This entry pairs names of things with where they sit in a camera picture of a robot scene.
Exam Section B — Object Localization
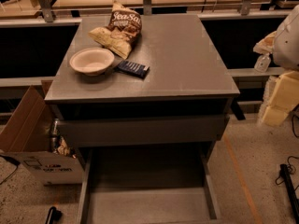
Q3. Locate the grey drawer cabinet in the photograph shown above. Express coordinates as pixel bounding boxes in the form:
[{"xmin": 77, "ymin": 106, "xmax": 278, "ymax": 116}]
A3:
[{"xmin": 43, "ymin": 13, "xmax": 241, "ymax": 224}]

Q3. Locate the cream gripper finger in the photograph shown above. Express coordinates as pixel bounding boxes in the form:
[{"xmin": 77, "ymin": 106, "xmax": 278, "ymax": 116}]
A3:
[{"xmin": 253, "ymin": 31, "xmax": 277, "ymax": 54}]

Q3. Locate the open grey middle drawer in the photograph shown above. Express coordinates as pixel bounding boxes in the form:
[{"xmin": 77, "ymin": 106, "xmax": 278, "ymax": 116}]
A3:
[{"xmin": 76, "ymin": 145, "xmax": 222, "ymax": 224}]

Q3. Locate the black power strip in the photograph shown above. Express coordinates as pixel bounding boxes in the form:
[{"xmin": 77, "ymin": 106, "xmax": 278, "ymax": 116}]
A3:
[{"xmin": 280, "ymin": 164, "xmax": 299, "ymax": 224}]

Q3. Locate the metal can in box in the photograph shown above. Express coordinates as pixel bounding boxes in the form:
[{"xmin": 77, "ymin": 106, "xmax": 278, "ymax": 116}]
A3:
[{"xmin": 50, "ymin": 119, "xmax": 60, "ymax": 152}]

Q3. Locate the dark blue rxbar wrapper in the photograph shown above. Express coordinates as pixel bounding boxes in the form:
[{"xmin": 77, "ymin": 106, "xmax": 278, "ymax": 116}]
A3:
[{"xmin": 115, "ymin": 61, "xmax": 150, "ymax": 78}]

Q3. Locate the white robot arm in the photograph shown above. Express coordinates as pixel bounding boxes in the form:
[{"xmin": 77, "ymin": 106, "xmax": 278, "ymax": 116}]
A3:
[{"xmin": 253, "ymin": 5, "xmax": 299, "ymax": 72}]

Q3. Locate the grey metal railing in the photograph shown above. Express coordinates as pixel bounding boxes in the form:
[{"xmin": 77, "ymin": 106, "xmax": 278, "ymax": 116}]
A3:
[{"xmin": 0, "ymin": 0, "xmax": 299, "ymax": 28}]

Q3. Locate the black floor object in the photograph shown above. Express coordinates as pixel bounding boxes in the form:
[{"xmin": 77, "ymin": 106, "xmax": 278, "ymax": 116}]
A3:
[{"xmin": 45, "ymin": 206, "xmax": 62, "ymax": 224}]

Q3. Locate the white paper bowl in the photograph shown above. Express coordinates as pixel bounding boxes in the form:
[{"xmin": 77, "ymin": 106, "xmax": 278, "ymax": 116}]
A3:
[{"xmin": 69, "ymin": 48, "xmax": 114, "ymax": 76}]

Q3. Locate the brown sea salt chip bag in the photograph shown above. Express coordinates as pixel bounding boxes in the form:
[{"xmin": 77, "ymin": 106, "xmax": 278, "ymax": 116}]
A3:
[{"xmin": 88, "ymin": 1, "xmax": 142, "ymax": 59}]

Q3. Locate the closed grey top drawer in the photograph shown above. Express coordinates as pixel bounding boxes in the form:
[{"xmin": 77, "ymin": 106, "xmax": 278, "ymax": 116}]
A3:
[{"xmin": 58, "ymin": 115, "xmax": 229, "ymax": 147}]

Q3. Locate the cardboard box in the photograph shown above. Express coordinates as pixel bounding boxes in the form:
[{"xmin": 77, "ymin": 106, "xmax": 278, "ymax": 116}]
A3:
[{"xmin": 0, "ymin": 86, "xmax": 83, "ymax": 185}]

